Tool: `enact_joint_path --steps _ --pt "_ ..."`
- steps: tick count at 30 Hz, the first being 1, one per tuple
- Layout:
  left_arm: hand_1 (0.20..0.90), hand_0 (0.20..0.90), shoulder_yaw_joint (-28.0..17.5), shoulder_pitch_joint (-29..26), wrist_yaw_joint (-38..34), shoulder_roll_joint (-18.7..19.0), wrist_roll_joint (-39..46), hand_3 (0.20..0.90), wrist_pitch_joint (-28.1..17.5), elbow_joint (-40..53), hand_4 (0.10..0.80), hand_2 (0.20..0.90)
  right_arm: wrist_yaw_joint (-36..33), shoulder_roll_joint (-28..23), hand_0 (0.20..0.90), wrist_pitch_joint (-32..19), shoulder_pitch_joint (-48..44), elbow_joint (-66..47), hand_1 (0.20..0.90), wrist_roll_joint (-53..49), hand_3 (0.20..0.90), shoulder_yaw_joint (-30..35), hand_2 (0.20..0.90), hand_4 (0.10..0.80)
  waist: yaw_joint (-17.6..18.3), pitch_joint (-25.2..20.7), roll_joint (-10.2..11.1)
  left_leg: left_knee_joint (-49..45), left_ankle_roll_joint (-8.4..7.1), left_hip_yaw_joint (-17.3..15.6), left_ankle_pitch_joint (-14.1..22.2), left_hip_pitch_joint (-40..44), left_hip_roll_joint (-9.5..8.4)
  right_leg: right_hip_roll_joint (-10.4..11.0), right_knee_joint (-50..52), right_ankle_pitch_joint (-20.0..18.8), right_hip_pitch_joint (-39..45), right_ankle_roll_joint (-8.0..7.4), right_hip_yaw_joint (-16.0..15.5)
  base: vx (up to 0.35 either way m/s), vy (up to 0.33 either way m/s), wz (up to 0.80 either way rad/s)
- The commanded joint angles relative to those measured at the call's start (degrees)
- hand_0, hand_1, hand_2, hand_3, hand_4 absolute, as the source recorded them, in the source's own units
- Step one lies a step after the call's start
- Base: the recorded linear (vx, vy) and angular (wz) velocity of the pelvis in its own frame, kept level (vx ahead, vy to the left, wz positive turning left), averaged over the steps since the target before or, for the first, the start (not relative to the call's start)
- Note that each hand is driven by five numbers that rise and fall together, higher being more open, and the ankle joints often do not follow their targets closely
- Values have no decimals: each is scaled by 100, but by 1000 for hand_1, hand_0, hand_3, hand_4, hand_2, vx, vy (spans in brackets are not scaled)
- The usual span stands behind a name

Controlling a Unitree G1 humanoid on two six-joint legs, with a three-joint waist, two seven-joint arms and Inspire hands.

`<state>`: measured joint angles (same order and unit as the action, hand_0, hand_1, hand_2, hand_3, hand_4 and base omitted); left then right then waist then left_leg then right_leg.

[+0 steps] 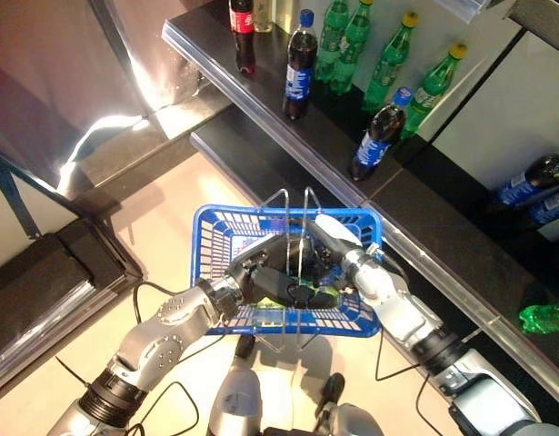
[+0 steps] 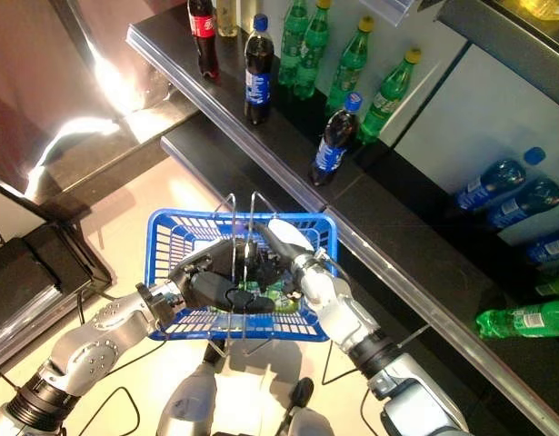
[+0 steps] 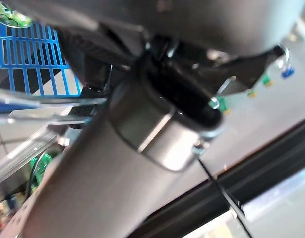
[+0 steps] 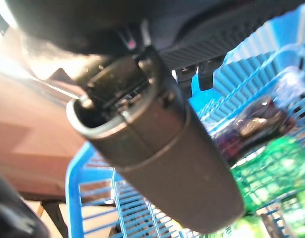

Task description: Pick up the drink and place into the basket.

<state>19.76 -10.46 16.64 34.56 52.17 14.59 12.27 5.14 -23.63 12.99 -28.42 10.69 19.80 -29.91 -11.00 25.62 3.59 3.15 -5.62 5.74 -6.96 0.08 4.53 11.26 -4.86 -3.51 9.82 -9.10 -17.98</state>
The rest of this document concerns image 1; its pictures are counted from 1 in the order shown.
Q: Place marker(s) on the silver left robot leg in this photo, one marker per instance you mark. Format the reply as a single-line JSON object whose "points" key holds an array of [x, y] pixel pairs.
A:
{"points": [[236, 399]]}

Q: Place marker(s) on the dark low cabinet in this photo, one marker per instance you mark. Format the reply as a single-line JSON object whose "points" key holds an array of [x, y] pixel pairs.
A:
{"points": [[42, 281]]}

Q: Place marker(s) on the pale yellow bottle green cap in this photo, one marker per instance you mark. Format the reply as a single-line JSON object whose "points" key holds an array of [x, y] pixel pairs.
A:
{"points": [[263, 16]]}

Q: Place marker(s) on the black shelf clear price rail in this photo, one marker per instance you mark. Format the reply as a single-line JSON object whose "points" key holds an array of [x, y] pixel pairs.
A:
{"points": [[420, 213], [242, 150], [461, 5]]}

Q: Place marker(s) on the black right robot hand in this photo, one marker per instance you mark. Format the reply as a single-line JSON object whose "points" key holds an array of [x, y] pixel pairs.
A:
{"points": [[333, 236]]}

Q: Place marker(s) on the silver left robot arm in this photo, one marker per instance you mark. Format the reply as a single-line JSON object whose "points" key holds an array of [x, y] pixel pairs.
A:
{"points": [[170, 318]]}

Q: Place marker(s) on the blue plastic shopping basket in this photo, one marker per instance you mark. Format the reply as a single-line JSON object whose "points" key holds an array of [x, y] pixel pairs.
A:
{"points": [[211, 240]]}

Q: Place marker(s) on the black shelf without price rail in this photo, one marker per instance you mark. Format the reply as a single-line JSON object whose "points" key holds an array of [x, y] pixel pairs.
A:
{"points": [[547, 18]]}

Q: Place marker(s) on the silver robot leg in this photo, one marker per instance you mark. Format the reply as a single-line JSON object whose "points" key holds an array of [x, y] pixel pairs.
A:
{"points": [[352, 422], [236, 399]]}

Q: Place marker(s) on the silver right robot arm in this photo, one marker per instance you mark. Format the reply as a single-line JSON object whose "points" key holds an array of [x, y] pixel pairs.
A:
{"points": [[397, 304]]}

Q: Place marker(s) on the silver right robot leg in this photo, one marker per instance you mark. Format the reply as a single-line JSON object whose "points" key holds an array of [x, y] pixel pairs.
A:
{"points": [[352, 422]]}

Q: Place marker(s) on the green Sprite bottle yellow cap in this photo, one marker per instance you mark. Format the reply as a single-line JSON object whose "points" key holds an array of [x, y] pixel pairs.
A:
{"points": [[388, 68], [331, 41], [545, 318], [352, 50], [429, 91], [306, 285]]}

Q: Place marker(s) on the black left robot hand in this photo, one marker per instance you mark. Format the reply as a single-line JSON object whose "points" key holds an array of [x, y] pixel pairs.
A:
{"points": [[274, 284]]}

